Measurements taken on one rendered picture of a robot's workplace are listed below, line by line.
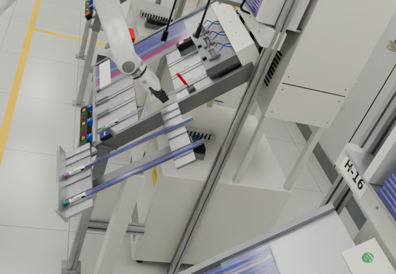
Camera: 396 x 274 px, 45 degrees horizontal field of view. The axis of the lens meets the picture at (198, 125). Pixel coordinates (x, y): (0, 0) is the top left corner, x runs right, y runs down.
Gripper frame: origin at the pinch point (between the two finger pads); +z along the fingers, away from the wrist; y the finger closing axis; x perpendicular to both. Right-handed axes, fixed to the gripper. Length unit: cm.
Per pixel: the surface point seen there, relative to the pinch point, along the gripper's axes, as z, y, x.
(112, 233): 16, -36, 43
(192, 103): 5.0, -10.0, -9.8
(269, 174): 71, 2, -11
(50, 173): 28, 54, 97
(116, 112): -2.8, 7.2, 21.9
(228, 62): 1.9, -6.0, -30.4
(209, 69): -0.7, -6.0, -22.8
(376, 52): 139, 115, -103
